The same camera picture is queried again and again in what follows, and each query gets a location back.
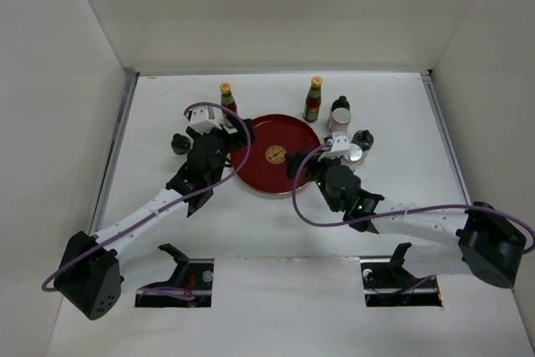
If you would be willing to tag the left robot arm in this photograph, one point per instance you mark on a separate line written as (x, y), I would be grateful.
(89, 274)

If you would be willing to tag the salt grinder black top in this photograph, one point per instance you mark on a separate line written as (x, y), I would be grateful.
(180, 144)

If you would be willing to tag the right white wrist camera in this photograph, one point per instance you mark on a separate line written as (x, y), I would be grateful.
(336, 145)

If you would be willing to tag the silver-lid blue-label spice jar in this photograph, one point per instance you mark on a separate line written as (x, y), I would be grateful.
(354, 156)

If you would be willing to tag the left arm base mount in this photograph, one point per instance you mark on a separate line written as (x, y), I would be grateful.
(189, 286)

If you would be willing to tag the pepper grinder black knob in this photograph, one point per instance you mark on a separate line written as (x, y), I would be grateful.
(363, 139)

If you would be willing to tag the silver-lid white spice jar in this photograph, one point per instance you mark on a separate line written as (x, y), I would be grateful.
(339, 120)

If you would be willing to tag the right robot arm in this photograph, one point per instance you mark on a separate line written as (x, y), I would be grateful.
(450, 239)

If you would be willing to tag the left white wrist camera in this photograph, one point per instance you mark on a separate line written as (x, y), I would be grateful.
(202, 119)

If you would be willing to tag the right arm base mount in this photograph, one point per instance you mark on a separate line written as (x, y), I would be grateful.
(387, 284)

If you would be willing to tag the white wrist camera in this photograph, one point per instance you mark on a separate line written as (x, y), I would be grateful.
(336, 145)
(202, 119)

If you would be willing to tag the round red lacquer tray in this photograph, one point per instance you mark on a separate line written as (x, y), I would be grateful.
(276, 137)

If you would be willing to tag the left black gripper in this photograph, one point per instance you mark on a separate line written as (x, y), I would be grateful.
(234, 140)

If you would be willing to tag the brown spice grinder black top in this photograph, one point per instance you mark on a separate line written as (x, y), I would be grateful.
(340, 103)

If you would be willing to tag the sauce bottle yellow cap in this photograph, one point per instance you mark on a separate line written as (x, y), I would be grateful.
(227, 101)
(313, 100)

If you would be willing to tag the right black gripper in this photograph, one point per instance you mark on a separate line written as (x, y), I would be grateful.
(315, 164)

